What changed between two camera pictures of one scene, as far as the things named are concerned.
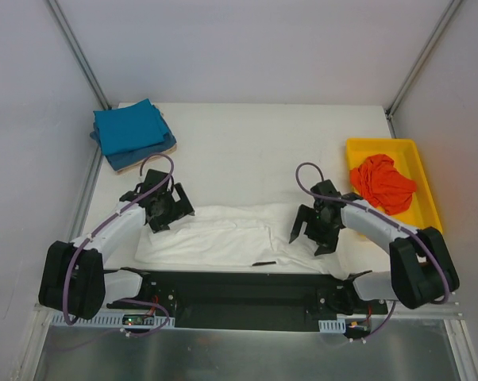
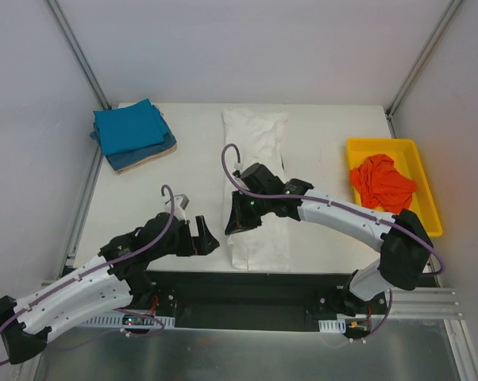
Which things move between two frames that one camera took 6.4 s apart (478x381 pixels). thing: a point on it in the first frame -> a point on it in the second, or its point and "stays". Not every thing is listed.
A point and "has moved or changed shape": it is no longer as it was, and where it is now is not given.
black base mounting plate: x=266 y=301 stays
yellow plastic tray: x=422 y=213 stays
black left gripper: x=172 y=214 -> x=192 y=238
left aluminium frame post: x=81 y=55 stays
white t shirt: x=239 y=235 has moved or changed shape
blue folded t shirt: x=120 y=160 stays
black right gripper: x=316 y=232 -> x=246 y=205
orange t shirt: x=378 y=180 stays
